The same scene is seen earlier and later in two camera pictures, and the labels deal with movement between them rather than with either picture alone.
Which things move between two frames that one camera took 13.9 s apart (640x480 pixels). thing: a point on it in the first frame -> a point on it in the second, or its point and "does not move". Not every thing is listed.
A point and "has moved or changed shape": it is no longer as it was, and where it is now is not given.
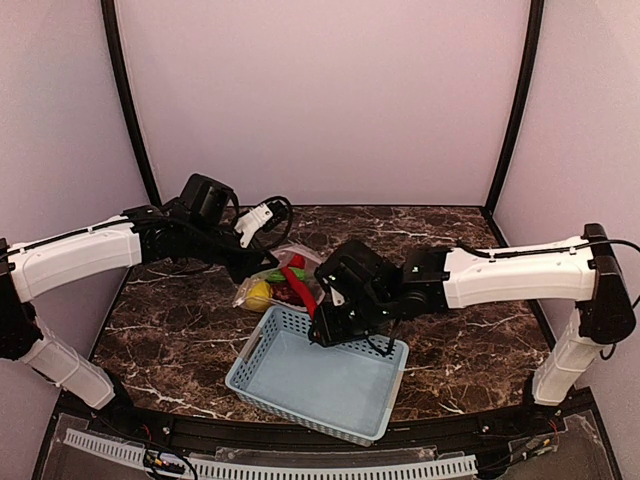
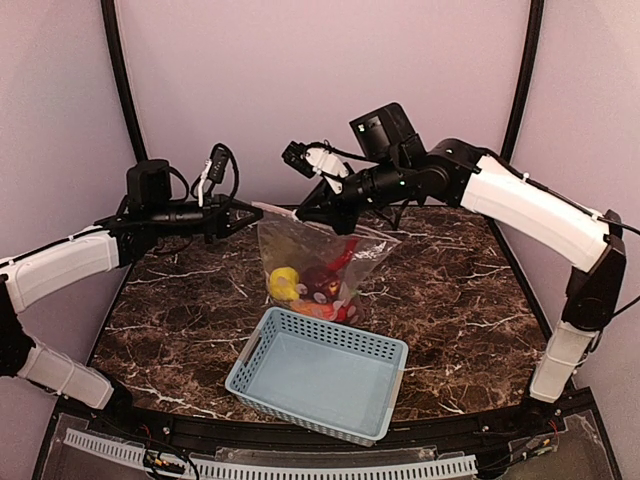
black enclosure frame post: [111, 28] does not move
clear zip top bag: [294, 282] has moved or changed shape
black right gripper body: [329, 329] -> [333, 201]
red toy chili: [298, 261] has moved or changed shape
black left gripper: [251, 266] -> [220, 218]
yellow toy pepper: [259, 295] -> [283, 282]
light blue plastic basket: [346, 389] does not move
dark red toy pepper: [284, 292] -> [319, 279]
